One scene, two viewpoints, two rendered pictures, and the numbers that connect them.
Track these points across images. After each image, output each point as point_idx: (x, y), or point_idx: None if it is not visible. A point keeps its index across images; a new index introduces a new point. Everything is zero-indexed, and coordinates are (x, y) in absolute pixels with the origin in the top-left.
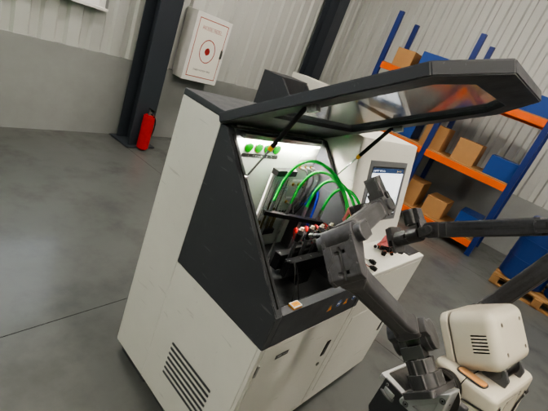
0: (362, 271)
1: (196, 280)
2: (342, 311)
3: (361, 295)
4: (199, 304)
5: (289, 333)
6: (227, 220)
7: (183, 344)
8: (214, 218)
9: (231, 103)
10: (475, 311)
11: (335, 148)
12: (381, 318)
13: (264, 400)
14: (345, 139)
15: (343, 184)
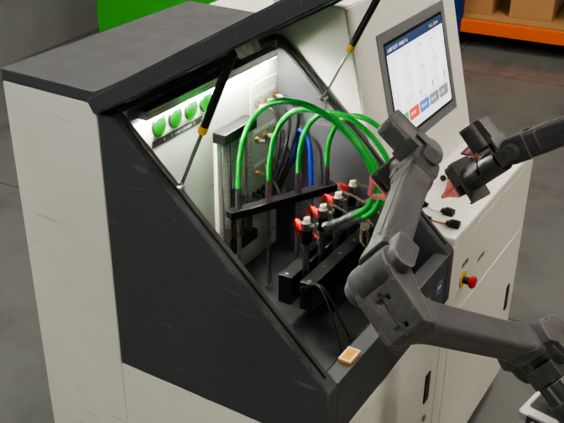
0: (424, 315)
1: (170, 380)
2: None
3: (437, 342)
4: (192, 417)
5: (358, 400)
6: (181, 269)
7: None
8: (157, 274)
9: (92, 60)
10: None
11: (304, 44)
12: (478, 353)
13: None
14: (315, 21)
15: (345, 113)
